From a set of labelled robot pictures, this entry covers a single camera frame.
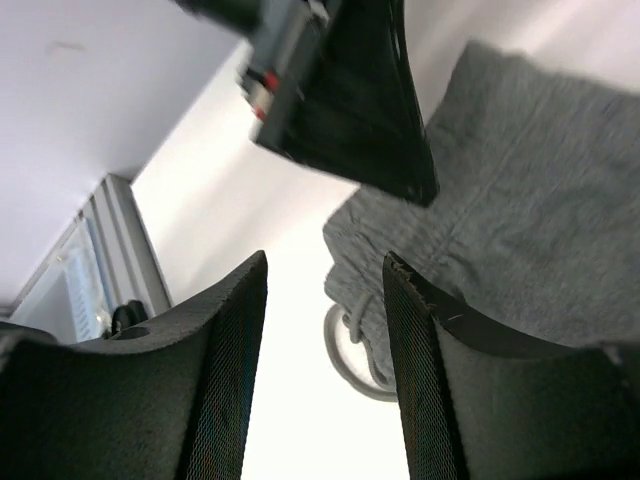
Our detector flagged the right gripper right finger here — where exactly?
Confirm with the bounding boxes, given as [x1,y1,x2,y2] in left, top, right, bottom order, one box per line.
[383,254,639,479]

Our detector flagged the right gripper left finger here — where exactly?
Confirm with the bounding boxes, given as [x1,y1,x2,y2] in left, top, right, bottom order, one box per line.
[1,251,268,479]

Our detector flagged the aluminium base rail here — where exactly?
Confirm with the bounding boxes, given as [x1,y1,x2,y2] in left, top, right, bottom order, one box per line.
[1,175,170,344]

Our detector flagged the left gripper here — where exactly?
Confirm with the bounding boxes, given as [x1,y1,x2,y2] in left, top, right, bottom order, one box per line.
[177,0,439,206]

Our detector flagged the grey shorts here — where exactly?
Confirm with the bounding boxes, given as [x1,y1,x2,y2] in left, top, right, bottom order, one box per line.
[323,42,639,402]

